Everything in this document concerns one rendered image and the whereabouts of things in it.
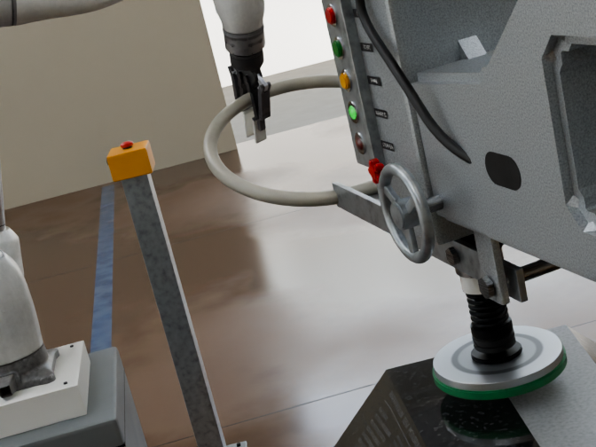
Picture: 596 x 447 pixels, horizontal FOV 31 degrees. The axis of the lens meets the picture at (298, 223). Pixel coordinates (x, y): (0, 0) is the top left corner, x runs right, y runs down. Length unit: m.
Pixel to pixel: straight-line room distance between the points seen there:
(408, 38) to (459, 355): 0.57
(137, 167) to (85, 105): 4.90
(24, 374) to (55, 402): 0.10
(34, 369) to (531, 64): 1.35
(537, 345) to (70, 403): 0.92
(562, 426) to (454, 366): 0.22
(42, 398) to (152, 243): 1.18
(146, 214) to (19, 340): 1.10
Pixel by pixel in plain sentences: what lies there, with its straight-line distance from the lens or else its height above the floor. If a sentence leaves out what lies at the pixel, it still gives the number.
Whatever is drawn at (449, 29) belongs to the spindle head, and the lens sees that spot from 1.56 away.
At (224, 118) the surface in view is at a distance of 2.39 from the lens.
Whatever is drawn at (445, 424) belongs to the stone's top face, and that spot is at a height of 0.83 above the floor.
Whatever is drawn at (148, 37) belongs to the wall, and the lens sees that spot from 8.03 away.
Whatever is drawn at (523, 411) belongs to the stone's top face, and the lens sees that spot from 1.74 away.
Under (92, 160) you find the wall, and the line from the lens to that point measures 8.15.
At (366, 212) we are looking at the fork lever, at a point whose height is 1.09.
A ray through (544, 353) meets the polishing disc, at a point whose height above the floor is 0.88.
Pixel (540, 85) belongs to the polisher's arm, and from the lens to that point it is 1.23.
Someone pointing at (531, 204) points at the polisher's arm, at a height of 1.25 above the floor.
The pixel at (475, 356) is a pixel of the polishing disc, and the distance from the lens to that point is 1.80.
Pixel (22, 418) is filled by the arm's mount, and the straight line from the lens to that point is 2.21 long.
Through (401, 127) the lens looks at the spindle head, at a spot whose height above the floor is 1.31.
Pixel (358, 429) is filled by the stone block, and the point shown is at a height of 0.75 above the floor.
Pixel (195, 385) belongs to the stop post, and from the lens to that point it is 3.43.
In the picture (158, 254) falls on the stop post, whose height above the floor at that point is 0.75.
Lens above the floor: 1.65
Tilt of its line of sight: 16 degrees down
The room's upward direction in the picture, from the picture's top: 14 degrees counter-clockwise
